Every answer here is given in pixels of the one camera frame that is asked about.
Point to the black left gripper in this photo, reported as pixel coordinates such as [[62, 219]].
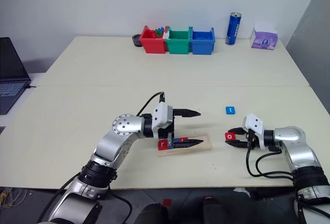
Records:
[[173, 128]]

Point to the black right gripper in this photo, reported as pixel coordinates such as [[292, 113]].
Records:
[[251, 141]]

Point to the red letter tile o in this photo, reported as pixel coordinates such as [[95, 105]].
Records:
[[230, 136]]

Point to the wooden letter tray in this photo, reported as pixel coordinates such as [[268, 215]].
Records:
[[198, 149]]

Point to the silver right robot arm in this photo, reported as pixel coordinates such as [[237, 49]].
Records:
[[294, 141]]

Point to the blue letter tile t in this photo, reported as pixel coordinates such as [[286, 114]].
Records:
[[230, 110]]

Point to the red letter tile r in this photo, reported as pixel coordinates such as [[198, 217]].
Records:
[[163, 145]]

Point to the white object under table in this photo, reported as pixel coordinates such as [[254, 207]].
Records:
[[241, 191]]

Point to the red square floor marker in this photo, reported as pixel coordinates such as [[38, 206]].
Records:
[[167, 202]]

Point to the dark rounded shape red top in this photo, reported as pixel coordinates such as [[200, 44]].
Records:
[[212, 211]]

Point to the blue plastic bin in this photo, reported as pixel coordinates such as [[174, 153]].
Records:
[[202, 46]]

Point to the green plastic bin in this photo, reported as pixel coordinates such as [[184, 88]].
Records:
[[178, 45]]

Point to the red plastic bin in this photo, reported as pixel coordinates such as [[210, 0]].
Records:
[[153, 44]]

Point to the white and red toy piece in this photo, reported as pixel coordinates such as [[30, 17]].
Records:
[[166, 33]]

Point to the green toy brick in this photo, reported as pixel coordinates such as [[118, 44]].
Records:
[[160, 34]]

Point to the black round holder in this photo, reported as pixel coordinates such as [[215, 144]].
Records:
[[136, 41]]

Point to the purple tissue box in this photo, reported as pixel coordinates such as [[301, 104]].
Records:
[[264, 39]]

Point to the blue toy brick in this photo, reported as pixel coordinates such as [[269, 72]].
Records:
[[159, 30]]

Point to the blue drink can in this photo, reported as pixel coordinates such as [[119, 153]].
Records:
[[233, 29]]

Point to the white side desk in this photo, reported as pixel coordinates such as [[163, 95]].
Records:
[[36, 77]]

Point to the dark laptop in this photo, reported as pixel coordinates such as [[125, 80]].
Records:
[[9, 62]]

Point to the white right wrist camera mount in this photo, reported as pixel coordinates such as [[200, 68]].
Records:
[[254, 122]]

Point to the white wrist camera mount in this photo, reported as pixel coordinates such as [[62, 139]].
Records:
[[254, 122], [161, 117]]

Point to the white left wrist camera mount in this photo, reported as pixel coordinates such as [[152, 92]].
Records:
[[161, 117]]

